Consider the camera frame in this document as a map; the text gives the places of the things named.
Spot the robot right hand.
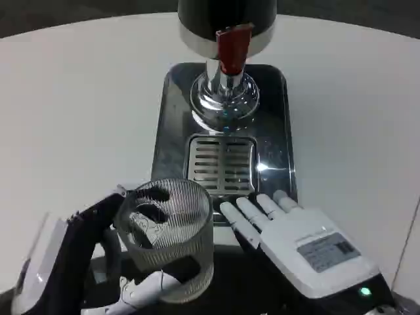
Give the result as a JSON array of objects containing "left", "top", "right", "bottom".
[{"left": 219, "top": 189, "right": 398, "bottom": 315}]

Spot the black and steel drink dispenser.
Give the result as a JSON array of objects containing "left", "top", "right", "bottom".
[{"left": 177, "top": 0, "right": 278, "bottom": 133}]

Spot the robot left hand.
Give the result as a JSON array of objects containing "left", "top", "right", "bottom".
[{"left": 11, "top": 183, "right": 201, "bottom": 315}]

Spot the slotted steel tray grid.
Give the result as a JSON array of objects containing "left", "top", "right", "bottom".
[{"left": 184, "top": 134, "right": 258, "bottom": 197}]

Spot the clear ribbed glass cup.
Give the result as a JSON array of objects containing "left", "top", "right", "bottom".
[{"left": 114, "top": 178, "right": 216, "bottom": 303}]

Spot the red tap handle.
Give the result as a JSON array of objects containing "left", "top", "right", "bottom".
[{"left": 215, "top": 22, "right": 254, "bottom": 77}]

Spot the steel drip tray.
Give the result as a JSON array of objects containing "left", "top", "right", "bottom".
[{"left": 151, "top": 62, "right": 299, "bottom": 228}]

